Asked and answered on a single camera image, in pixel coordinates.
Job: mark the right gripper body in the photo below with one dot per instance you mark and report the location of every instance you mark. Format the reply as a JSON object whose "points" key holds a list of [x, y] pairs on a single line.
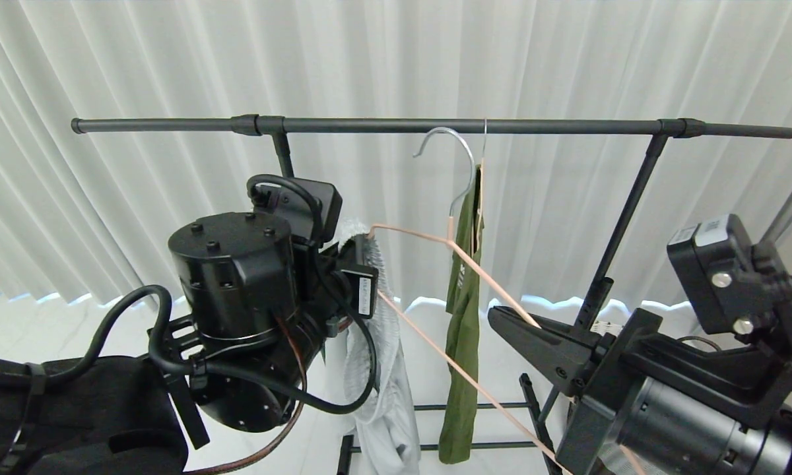
{"points": [[666, 442]]}

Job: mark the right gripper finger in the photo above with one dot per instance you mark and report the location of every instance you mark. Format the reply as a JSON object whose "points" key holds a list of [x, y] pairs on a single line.
{"points": [[548, 349]]}

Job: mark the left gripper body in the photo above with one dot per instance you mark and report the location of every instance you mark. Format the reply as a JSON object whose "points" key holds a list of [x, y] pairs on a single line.
{"points": [[360, 293]]}

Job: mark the pale grey shorts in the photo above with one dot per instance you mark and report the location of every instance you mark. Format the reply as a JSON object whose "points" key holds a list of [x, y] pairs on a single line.
{"points": [[386, 396]]}

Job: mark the pink clothes hanger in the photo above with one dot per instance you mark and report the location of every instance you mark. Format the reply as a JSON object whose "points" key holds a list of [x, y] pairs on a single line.
{"points": [[484, 142], [450, 229]]}

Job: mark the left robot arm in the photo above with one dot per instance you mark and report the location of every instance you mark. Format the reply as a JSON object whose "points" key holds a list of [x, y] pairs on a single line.
{"points": [[231, 277]]}

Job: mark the black clothes rack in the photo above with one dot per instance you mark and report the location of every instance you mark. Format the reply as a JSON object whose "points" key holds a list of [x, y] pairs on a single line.
{"points": [[369, 125]]}

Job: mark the green long-sleeved shirt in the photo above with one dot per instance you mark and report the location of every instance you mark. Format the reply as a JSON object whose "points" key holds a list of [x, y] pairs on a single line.
{"points": [[462, 343]]}

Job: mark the grey metal pole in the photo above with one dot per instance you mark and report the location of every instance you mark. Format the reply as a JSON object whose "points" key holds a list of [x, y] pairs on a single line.
{"points": [[789, 201]]}

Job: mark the white curtain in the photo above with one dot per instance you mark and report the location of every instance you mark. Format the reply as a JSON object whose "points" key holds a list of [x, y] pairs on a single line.
{"points": [[105, 59]]}

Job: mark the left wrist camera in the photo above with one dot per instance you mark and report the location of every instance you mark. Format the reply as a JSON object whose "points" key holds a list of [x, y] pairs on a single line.
{"points": [[317, 208]]}

